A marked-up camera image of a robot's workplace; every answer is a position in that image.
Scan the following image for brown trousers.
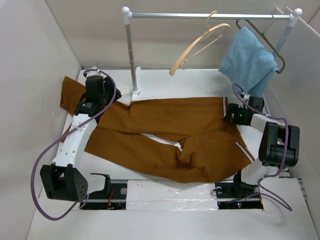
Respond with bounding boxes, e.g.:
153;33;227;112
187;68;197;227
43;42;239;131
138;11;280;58
59;75;256;185

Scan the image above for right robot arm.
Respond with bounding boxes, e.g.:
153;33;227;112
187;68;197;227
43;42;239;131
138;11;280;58
223;95;300;197

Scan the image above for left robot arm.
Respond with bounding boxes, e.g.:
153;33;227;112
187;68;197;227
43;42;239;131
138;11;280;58
40;74;122;202

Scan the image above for beige wooden hanger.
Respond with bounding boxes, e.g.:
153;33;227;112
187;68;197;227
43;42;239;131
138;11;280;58
169;10;232;76

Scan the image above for grey hanger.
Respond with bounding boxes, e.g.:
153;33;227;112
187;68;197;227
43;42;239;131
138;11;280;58
245;13;286;74

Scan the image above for light blue towel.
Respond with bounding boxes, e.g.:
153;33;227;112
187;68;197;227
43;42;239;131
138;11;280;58
218;27;279;97

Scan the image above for white metal clothes rack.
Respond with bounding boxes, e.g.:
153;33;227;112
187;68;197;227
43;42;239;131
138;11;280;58
121;6;303;101

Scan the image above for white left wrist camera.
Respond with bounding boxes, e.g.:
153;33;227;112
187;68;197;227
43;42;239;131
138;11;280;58
83;66;101;78

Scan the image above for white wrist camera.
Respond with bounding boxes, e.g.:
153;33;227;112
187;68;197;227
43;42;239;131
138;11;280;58
240;92;250;100
83;66;101;78

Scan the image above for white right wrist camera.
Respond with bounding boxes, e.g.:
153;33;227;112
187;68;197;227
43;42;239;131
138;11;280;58
240;92;250;100

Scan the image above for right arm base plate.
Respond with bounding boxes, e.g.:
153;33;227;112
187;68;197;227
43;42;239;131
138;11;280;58
211;180;264;210

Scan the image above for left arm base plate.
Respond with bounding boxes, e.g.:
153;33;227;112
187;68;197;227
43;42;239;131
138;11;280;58
79;179;128;211

